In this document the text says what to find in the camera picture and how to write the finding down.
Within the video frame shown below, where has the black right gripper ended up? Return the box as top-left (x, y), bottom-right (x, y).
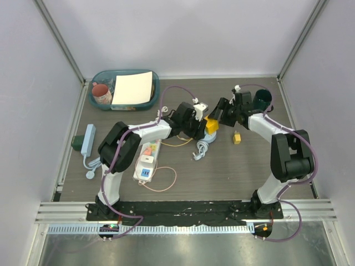
top-left (209, 98), bottom-right (241, 128)

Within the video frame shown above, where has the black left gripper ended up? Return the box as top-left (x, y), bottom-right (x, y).
top-left (181, 114), bottom-right (206, 141)

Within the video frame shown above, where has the yellow cube socket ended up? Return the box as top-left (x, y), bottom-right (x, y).
top-left (205, 116), bottom-right (219, 135)

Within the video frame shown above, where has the light blue round socket base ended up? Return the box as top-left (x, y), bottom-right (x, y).
top-left (200, 132), bottom-right (217, 144)

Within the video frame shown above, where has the pale yellow USB charger plug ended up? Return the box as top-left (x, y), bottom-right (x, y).
top-left (232, 131), bottom-right (241, 145)

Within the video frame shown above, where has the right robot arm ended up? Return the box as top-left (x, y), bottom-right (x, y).
top-left (209, 89), bottom-right (316, 219)

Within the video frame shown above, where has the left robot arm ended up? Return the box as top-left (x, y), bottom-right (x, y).
top-left (95, 102), bottom-right (208, 221)

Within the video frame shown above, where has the pink plug adapter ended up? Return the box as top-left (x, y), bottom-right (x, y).
top-left (143, 146), bottom-right (155, 156)

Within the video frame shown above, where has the dark green mug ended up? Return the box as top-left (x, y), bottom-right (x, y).
top-left (252, 89), bottom-right (273, 112)

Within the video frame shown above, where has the white charger block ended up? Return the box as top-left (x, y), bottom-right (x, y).
top-left (140, 155), bottom-right (154, 168)

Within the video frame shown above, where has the white paper sheet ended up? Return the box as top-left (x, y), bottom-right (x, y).
top-left (111, 71), bottom-right (153, 105)

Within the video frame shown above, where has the white power strip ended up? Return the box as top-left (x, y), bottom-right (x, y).
top-left (133, 139), bottom-right (161, 182)

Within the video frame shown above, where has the red patterned cup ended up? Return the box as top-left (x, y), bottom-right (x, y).
top-left (92, 83), bottom-right (113, 105)

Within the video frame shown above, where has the teal plastic basin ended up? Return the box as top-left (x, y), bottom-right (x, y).
top-left (88, 69), bottom-right (160, 111)

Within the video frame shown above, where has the light blue power strip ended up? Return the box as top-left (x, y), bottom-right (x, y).
top-left (80, 124), bottom-right (96, 157)

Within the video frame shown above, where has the dark green box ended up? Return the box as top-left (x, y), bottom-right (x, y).
top-left (71, 135), bottom-right (84, 151)

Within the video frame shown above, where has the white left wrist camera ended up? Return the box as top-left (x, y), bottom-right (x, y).
top-left (192, 98), bottom-right (209, 121)

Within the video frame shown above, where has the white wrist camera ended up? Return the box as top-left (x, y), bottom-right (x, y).
top-left (192, 98), bottom-right (209, 121)
top-left (230, 85), bottom-right (241, 106)

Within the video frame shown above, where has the yellow thin cable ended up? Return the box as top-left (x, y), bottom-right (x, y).
top-left (161, 135), bottom-right (194, 147)

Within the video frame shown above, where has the white cable with plug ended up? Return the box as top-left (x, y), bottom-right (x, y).
top-left (155, 105), bottom-right (170, 120)

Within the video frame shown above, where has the light blue coiled cable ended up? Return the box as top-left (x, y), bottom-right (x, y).
top-left (190, 139), bottom-right (210, 161)

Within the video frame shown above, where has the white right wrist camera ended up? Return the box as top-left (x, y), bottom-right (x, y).
top-left (230, 85), bottom-right (241, 106)

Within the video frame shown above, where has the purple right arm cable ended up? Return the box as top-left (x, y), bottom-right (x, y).
top-left (235, 83), bottom-right (318, 242)

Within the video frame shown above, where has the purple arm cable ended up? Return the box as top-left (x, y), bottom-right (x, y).
top-left (100, 85), bottom-right (198, 241)
top-left (235, 83), bottom-right (318, 242)

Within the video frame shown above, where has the pink thin cable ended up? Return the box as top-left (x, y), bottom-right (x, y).
top-left (134, 160), bottom-right (178, 192)

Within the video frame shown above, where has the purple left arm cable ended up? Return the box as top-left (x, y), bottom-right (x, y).
top-left (100, 85), bottom-right (198, 241)

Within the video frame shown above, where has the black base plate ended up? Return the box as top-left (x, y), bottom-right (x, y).
top-left (85, 199), bottom-right (284, 227)

